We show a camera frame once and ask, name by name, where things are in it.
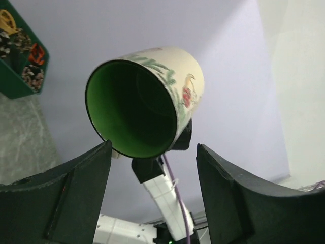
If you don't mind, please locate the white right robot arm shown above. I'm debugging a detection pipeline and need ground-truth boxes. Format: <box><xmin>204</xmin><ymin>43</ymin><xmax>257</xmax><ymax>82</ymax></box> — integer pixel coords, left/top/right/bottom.
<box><xmin>93</xmin><ymin>155</ymin><xmax>200</xmax><ymax>244</ymax></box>

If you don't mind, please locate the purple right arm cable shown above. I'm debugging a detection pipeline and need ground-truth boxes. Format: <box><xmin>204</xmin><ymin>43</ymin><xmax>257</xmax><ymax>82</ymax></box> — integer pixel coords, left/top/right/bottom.
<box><xmin>162</xmin><ymin>152</ymin><xmax>191</xmax><ymax>241</ymax></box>

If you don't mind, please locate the orange black rolled tie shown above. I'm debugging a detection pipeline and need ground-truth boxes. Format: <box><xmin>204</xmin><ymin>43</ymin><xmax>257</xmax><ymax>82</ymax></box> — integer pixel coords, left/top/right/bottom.
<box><xmin>28</xmin><ymin>43</ymin><xmax>46</xmax><ymax>66</ymax></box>

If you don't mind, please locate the dark green cup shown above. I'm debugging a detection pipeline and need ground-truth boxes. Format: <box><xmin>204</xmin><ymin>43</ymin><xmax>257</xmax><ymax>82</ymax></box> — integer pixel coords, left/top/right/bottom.
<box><xmin>85</xmin><ymin>46</ymin><xmax>205</xmax><ymax>159</ymax></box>

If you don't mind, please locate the yellow rolled tie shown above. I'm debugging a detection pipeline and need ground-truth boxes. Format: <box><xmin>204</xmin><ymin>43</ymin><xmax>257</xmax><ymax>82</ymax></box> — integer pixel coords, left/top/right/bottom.
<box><xmin>1</xmin><ymin>9</ymin><xmax>19</xmax><ymax>35</ymax></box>

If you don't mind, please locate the dark patterned rolled tie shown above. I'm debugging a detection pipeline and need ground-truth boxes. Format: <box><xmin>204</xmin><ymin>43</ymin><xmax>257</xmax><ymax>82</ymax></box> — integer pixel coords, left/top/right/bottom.
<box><xmin>13</xmin><ymin>31</ymin><xmax>32</xmax><ymax>53</ymax></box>

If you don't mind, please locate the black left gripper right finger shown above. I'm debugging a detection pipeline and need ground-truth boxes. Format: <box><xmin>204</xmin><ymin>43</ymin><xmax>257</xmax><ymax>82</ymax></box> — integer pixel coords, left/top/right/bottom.
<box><xmin>196</xmin><ymin>144</ymin><xmax>324</xmax><ymax>243</ymax></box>

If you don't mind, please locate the green divided organizer tray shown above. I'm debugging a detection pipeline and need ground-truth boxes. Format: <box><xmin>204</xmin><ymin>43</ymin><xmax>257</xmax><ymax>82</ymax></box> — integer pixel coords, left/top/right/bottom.
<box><xmin>1</xmin><ymin>1</ymin><xmax>50</xmax><ymax>99</ymax></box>

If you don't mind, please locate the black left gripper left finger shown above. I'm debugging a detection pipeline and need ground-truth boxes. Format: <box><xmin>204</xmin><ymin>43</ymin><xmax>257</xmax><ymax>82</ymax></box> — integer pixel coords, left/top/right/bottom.
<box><xmin>1</xmin><ymin>141</ymin><xmax>112</xmax><ymax>243</ymax></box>

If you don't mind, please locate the pink patterned rolled tie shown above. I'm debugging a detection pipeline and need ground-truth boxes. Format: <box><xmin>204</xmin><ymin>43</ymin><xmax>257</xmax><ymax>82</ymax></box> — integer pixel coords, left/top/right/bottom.
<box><xmin>21</xmin><ymin>65</ymin><xmax>44</xmax><ymax>93</ymax></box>

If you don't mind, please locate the black floral rolled tie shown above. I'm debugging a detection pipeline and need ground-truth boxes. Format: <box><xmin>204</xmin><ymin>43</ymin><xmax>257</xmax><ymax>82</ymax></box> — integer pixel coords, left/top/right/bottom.
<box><xmin>0</xmin><ymin>29</ymin><xmax>12</xmax><ymax>58</ymax></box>

